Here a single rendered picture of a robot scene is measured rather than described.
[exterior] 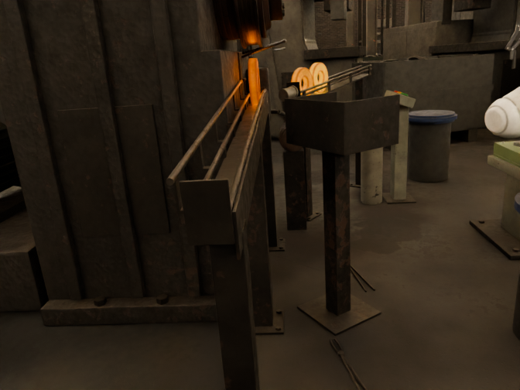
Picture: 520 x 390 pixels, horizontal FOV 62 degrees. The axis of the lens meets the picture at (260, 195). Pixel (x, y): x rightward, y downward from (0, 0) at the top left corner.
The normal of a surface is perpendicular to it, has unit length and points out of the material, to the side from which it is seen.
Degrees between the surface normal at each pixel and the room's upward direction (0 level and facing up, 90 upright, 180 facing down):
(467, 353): 0
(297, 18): 90
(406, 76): 90
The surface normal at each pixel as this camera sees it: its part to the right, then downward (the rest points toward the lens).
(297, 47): -0.30, 0.30
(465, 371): -0.07, -0.95
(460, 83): 0.20, 0.28
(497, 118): -0.94, 0.23
